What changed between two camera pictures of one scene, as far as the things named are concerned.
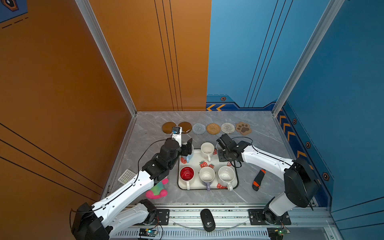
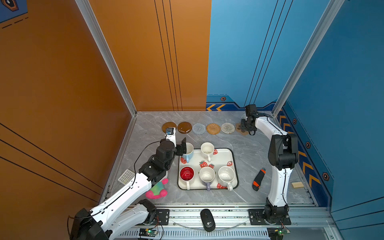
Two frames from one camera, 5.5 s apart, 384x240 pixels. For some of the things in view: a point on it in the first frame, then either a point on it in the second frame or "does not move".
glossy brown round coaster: x=186 y=127 does not move
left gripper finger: x=189 y=143 to x=184 y=145
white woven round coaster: x=227 y=128 does not move
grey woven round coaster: x=199 y=128 does not move
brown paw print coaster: x=244 y=128 does not move
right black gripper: x=220 y=158 to x=242 y=126
